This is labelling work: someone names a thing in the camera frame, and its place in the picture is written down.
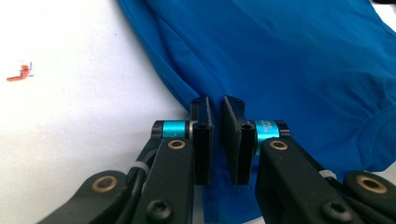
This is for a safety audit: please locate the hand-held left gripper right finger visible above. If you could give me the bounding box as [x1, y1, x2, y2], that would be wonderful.
[220, 95, 366, 224]

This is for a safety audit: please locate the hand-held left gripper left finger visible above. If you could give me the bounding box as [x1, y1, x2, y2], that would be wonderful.
[131, 95, 216, 224]

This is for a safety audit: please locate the blue t-shirt with white print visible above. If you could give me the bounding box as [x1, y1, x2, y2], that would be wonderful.
[116, 0, 396, 224]

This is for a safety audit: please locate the white table mat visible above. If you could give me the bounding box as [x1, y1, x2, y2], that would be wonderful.
[0, 0, 396, 224]

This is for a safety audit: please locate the thin black finger cable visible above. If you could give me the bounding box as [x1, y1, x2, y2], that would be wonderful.
[115, 149, 159, 224]

